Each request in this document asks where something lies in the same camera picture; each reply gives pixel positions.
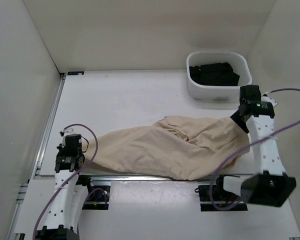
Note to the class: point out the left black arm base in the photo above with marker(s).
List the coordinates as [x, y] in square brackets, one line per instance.
[98, 193]

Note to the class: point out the beige trousers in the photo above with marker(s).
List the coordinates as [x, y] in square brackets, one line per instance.
[178, 147]

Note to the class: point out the blue corner label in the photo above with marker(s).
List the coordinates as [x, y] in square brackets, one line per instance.
[75, 73]

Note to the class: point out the black trousers in basket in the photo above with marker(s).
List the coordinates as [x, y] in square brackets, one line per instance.
[216, 74]

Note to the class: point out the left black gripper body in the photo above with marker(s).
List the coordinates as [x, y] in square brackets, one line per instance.
[61, 150]

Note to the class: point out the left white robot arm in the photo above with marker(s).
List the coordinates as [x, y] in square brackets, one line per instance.
[59, 219]

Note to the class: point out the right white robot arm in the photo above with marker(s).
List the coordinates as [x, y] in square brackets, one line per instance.
[270, 185]

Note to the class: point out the white plastic basket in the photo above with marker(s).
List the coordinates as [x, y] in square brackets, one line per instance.
[217, 93]

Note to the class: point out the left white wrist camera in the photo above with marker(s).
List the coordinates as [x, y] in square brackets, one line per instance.
[64, 133]

